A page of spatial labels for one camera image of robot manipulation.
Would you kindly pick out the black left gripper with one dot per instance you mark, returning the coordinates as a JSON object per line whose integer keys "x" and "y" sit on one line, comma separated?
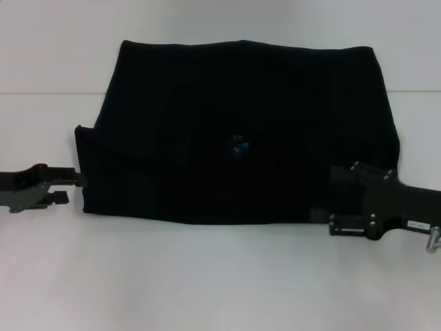
{"x": 24, "y": 189}

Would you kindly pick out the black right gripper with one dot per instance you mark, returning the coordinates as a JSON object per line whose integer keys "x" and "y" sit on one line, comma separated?
{"x": 392, "y": 207}

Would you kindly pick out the black shirt with FREE print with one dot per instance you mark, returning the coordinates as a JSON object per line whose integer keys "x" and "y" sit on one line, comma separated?
{"x": 241, "y": 120}

